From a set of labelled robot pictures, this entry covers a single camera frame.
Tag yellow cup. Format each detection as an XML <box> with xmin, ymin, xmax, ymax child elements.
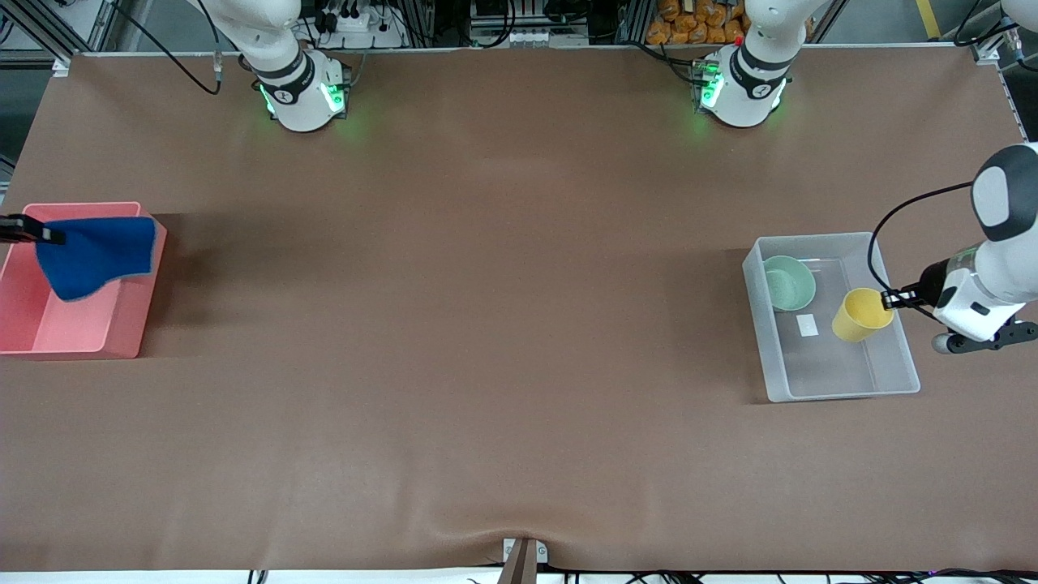
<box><xmin>831</xmin><ymin>287</ymin><xmax>895</xmax><ymax>344</ymax></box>

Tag blue cloth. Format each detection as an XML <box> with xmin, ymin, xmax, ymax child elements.
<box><xmin>35</xmin><ymin>216</ymin><xmax>157</xmax><ymax>303</ymax></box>

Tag light green bowl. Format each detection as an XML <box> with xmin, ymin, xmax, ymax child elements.
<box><xmin>762</xmin><ymin>255</ymin><xmax>817</xmax><ymax>312</ymax></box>

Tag pink plastic bin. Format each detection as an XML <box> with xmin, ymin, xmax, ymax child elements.
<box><xmin>0</xmin><ymin>202</ymin><xmax>168</xmax><ymax>359</ymax></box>

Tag clear plastic bin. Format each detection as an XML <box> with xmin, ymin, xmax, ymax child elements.
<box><xmin>742</xmin><ymin>232</ymin><xmax>921</xmax><ymax>403</ymax></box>

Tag white power strip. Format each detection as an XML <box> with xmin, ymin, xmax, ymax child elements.
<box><xmin>318</xmin><ymin>6</ymin><xmax>406</xmax><ymax>49</ymax></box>

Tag brown table cover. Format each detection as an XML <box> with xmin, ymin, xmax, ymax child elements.
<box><xmin>0</xmin><ymin>45</ymin><xmax>1038</xmax><ymax>573</ymax></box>

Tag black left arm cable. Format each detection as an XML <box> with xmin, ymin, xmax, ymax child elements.
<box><xmin>868</xmin><ymin>0</ymin><xmax>1024</xmax><ymax>298</ymax></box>

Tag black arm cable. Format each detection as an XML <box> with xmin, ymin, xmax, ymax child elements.
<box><xmin>868</xmin><ymin>0</ymin><xmax>1024</xmax><ymax>298</ymax></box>
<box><xmin>109</xmin><ymin>0</ymin><xmax>224</xmax><ymax>96</ymax></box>

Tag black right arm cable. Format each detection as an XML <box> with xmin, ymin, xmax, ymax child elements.
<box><xmin>109</xmin><ymin>0</ymin><xmax>224</xmax><ymax>96</ymax></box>

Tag metal camera pole bracket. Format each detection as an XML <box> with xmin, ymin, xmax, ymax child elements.
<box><xmin>496</xmin><ymin>537</ymin><xmax>549</xmax><ymax>584</ymax></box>

